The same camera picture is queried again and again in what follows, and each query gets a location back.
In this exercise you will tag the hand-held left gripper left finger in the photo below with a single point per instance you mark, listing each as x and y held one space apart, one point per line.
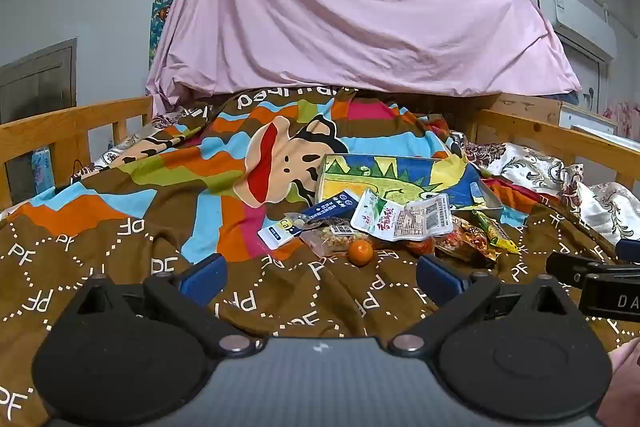
202 279

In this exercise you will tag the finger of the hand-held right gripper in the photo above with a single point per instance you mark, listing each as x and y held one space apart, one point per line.
570 268
629 252

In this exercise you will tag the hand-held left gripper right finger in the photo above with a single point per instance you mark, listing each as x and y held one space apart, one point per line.
434 281

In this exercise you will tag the clear packet with orange snack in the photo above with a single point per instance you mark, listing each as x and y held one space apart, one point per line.
420 247

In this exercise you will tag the red gold snack packet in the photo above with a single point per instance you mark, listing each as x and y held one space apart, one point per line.
465 242

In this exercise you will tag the orange tangerine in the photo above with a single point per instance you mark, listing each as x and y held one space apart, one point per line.
361 253

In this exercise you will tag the yellow green snack packet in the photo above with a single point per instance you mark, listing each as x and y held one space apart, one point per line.
495 232

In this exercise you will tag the white packet with green print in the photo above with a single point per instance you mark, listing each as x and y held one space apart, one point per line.
372 214

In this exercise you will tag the grey box with dinosaur drawing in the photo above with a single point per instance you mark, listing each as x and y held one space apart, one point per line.
400 179

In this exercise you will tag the clear nut bar packet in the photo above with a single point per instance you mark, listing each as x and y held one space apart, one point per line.
332 239

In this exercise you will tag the blue white packet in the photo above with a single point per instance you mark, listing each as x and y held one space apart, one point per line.
320 213

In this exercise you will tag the person's right hand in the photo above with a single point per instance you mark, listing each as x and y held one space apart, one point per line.
625 387

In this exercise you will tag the floral white pillow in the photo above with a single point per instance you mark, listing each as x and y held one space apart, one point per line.
595 202

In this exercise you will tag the colourful printed blanket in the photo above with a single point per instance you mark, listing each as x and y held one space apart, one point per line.
150 227

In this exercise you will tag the pink floral cloth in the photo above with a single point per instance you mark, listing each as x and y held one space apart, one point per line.
625 122

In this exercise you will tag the white cabinet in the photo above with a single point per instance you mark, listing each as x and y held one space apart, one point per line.
585 117

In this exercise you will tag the wooden headboard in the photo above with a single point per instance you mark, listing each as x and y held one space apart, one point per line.
525 107

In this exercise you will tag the blue patterned cloth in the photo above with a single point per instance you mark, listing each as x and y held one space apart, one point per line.
42 169

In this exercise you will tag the white air conditioner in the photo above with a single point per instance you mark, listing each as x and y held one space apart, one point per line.
580 19

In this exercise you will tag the grey door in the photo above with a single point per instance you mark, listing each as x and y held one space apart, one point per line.
35 87

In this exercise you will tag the pink bed sheet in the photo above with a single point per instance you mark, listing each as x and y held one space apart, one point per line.
325 17

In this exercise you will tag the floral wall poster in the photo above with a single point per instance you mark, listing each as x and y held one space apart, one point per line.
161 27

